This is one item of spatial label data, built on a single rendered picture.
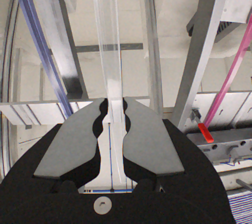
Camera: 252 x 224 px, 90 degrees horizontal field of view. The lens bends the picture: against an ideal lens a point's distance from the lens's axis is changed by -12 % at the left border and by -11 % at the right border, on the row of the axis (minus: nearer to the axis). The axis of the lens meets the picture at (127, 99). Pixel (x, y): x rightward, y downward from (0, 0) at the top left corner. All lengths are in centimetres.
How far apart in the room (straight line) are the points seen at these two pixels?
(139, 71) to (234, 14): 187
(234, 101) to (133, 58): 183
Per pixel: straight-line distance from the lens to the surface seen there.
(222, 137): 55
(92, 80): 214
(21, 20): 107
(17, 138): 94
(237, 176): 80
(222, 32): 83
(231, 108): 52
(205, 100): 43
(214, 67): 256
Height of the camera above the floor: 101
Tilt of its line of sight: 5 degrees down
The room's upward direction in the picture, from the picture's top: 177 degrees clockwise
